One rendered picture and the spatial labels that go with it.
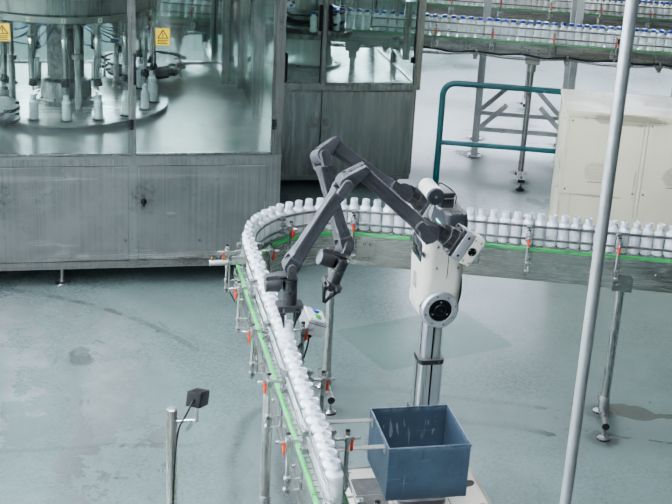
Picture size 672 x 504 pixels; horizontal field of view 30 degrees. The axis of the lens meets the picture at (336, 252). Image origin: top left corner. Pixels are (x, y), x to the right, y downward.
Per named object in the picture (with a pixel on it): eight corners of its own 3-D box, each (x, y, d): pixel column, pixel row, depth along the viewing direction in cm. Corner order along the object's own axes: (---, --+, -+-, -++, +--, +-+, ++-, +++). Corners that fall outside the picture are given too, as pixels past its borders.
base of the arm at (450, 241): (461, 224, 490) (444, 249, 493) (444, 214, 487) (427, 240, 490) (467, 231, 482) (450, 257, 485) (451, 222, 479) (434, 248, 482)
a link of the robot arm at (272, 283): (297, 265, 472) (293, 257, 480) (266, 266, 469) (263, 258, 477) (296, 294, 476) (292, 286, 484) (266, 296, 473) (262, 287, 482)
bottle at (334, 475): (326, 498, 409) (328, 454, 403) (343, 502, 407) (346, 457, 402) (321, 508, 403) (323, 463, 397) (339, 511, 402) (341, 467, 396)
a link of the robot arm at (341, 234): (330, 147, 506) (319, 151, 516) (318, 151, 503) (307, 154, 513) (358, 250, 508) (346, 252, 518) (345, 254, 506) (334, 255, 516)
